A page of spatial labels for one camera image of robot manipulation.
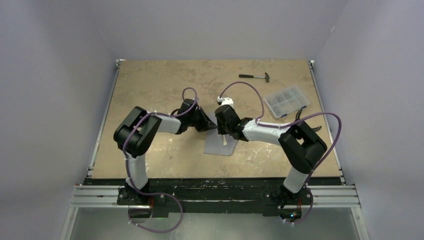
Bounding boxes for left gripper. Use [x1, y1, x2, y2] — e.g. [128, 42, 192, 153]
[187, 108, 215, 134]

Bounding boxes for cream letter paper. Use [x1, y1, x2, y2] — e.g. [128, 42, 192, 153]
[222, 135, 228, 146]

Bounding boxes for grey envelope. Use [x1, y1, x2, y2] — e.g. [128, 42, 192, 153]
[203, 129, 238, 156]

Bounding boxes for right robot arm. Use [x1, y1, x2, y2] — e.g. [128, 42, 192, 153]
[214, 105, 327, 207]

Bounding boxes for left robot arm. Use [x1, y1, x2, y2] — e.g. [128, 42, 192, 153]
[113, 98, 217, 205]

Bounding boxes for clear plastic screw box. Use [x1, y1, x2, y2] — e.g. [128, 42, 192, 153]
[263, 85, 310, 119]

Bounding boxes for black pliers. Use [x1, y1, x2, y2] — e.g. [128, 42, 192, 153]
[294, 109, 323, 133]

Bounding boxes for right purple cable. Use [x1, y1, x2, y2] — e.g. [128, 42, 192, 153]
[218, 81, 343, 186]

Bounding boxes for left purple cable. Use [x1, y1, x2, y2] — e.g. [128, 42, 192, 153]
[121, 87, 200, 196]

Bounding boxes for black handled hammer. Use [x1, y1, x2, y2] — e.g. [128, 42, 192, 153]
[238, 72, 270, 83]

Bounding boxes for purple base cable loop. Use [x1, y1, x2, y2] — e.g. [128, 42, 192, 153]
[128, 192, 185, 234]

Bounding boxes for black base frame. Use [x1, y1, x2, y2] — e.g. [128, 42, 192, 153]
[72, 177, 357, 219]

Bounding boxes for aluminium rail frame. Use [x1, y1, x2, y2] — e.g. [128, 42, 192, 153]
[60, 59, 367, 240]

